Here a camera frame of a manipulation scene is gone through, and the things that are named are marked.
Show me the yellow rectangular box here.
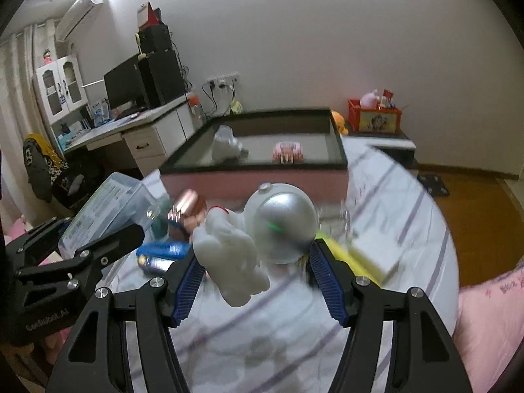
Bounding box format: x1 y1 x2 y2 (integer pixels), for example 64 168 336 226
315 231 400 287

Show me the black desk chair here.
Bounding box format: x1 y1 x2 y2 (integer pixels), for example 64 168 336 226
49 159 108 210

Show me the white low table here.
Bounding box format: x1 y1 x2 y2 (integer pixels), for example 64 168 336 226
348 131 417 168

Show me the black computer tower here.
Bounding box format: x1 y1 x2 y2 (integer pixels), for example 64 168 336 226
138 51 187 108

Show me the red plastic crate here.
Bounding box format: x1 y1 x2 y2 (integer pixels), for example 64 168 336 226
348 98 402 134

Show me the white desk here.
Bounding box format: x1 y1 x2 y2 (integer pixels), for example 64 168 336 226
61 94 197 178

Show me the clear plastic cup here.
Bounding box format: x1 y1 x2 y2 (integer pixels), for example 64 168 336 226
319 200 358 242

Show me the pink storage box black rim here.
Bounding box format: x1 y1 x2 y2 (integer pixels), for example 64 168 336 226
159 107 348 214

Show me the light curtain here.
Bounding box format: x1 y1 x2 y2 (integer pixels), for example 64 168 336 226
0 25 47 222

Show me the red and white carton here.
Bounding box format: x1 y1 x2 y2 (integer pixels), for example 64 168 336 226
137 3 161 30

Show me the pink blanket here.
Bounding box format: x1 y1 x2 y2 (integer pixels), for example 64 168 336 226
5 215 30 240

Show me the white glass door cabinet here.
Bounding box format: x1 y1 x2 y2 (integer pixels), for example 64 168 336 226
35 55 88 117

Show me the pink quilt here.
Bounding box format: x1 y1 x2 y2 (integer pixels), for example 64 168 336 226
454 254 524 393

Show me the white astronaut toy silver helmet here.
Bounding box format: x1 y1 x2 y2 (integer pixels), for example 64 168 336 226
192 182 320 308

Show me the yellow black garment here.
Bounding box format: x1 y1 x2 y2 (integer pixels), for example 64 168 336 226
22 133 70 203

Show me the black speaker box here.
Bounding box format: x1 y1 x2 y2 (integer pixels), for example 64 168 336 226
137 25 173 56

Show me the copper coloured canister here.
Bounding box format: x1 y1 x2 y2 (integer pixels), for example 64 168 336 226
168 189 207 238

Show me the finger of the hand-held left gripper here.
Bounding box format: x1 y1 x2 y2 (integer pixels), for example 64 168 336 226
4 218 72 271
16 223 146 295

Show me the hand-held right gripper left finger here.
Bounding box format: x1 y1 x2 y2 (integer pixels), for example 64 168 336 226
49 252 206 393

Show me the black floor scale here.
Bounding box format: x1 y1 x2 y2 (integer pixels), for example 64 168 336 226
418 174 450 198

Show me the white striped bedspread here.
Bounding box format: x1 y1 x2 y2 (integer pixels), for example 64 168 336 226
98 135 460 393

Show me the orange plush toy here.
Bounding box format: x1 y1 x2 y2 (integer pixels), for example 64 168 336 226
331 110 349 136

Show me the pink striped small item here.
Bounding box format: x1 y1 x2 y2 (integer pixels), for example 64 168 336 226
272 141 304 163

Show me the blue plastic case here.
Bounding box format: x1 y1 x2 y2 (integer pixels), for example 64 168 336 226
136 241 193 273

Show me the white bedside cabinet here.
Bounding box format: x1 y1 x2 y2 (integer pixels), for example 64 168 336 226
163 97 197 144

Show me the white wall power strip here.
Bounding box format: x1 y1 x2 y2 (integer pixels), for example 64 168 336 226
207 73 240 87

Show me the clear bottle orange cap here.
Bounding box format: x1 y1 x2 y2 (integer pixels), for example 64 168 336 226
187 92 205 126

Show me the white air conditioner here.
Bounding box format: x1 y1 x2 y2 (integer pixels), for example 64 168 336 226
55 0 105 42

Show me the black computer monitor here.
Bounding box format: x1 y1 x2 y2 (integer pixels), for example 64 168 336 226
103 55 145 111

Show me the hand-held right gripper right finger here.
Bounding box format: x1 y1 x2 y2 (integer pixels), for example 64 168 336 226
308 241 476 393

